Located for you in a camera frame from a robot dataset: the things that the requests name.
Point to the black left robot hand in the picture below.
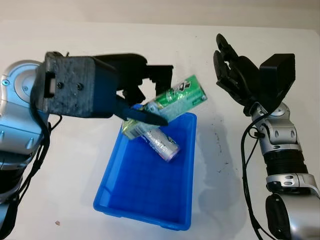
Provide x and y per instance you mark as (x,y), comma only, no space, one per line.
(127,75)

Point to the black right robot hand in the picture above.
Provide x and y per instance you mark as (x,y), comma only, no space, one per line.
(237,75)

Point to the silver drink can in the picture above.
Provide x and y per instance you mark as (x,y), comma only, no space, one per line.
(162,145)

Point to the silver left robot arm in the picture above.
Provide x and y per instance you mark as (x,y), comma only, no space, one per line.
(15,120)

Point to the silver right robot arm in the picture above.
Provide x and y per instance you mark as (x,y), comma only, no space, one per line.
(280,135)

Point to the blue plastic tray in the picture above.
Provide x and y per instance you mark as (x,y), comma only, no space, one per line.
(145,190)

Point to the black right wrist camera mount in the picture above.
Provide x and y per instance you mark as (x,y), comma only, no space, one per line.
(277,75)

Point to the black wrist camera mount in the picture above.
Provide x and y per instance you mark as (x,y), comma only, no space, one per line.
(72,85)
(277,75)

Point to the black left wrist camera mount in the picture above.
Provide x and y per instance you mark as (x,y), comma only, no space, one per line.
(72,85)

